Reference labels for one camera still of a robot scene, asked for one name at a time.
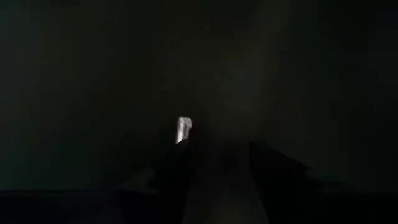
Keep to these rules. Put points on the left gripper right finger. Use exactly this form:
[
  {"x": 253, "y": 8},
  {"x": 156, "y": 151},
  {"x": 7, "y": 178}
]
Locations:
[{"x": 267, "y": 174}]

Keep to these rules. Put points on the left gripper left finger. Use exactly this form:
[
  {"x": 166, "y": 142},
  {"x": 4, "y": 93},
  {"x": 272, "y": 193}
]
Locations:
[{"x": 183, "y": 174}]

